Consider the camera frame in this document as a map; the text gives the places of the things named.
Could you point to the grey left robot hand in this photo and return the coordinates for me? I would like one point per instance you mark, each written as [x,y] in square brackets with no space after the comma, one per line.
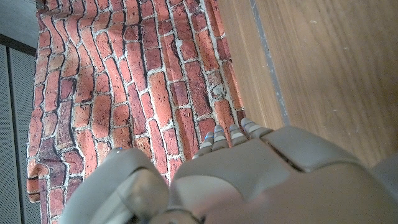
[248,186]

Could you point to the grey tape outline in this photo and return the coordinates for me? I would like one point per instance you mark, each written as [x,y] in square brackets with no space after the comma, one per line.
[269,62]

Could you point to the red brick printed backdrop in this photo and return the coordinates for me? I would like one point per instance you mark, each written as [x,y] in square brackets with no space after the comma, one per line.
[124,77]

